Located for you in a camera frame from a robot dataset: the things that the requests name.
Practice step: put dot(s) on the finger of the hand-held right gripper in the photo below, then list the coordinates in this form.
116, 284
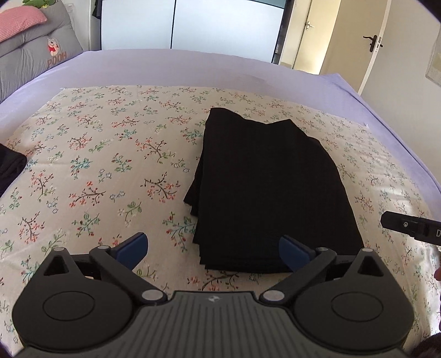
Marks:
410, 225

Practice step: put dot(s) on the person's right hand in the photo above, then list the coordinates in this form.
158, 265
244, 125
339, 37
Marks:
438, 274

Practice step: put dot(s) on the dark hanging clothing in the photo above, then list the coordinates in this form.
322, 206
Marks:
97, 7

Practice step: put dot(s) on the purple bed sheet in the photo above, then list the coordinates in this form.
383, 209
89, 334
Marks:
206, 69

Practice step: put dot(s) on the grey cushion with bear print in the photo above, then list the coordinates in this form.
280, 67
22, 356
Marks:
27, 55

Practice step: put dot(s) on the black pants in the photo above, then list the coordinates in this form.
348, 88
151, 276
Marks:
268, 179

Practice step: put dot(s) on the black garment with elastic waistband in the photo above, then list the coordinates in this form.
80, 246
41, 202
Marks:
10, 165

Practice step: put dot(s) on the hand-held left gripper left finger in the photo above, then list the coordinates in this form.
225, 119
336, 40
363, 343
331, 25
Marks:
132, 249

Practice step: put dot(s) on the cream door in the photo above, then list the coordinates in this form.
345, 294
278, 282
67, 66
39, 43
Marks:
348, 41
299, 41

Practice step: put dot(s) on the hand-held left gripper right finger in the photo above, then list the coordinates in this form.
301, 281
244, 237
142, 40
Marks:
293, 253

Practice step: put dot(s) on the floral printed sheet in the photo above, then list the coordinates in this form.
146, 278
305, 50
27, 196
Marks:
103, 137

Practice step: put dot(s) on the red striped pillow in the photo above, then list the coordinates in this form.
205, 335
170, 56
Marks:
17, 24

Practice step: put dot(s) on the green plush toy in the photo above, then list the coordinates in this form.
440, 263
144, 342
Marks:
38, 2

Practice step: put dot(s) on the white and teal wardrobe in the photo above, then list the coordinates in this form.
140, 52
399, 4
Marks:
224, 27

